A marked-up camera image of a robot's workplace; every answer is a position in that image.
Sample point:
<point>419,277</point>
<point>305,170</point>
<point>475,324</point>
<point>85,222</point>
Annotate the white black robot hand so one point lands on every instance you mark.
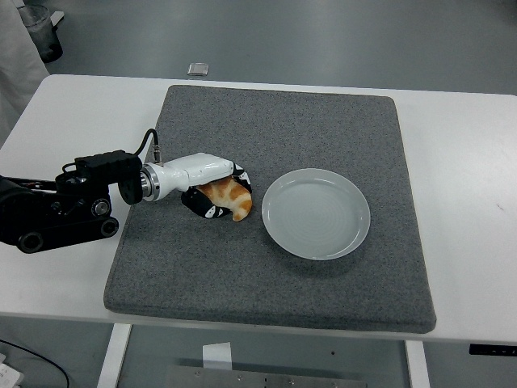
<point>194,169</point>

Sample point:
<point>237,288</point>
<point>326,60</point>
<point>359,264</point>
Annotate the golden croissant bread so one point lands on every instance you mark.
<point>234,198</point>

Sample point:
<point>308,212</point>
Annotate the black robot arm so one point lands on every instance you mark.
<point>60,206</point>

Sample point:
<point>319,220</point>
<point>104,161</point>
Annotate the pale grey round plate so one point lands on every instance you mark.
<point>315,218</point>

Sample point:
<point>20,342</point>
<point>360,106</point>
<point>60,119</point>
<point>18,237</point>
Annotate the grey metal plate with screws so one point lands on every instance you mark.
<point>266,379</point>

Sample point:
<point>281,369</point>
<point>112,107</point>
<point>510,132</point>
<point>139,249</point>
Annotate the grey felt mat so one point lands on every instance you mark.
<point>274,129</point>

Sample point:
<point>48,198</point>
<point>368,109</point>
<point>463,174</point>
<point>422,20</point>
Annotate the silver floor socket cover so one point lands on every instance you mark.
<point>198,69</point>

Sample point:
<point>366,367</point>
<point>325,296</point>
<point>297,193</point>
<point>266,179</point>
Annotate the bin with clear liner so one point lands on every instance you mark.
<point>46,36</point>

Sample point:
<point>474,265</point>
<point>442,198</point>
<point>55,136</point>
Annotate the white table leg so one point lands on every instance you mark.
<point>115,355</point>
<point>417,365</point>

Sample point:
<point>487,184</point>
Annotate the person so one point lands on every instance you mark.
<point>16,60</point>

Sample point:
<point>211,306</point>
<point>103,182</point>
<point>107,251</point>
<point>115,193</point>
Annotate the white power strip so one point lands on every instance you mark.
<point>9,374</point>

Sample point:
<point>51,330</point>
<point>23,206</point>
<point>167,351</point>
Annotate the black table control panel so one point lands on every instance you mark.
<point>493,350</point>

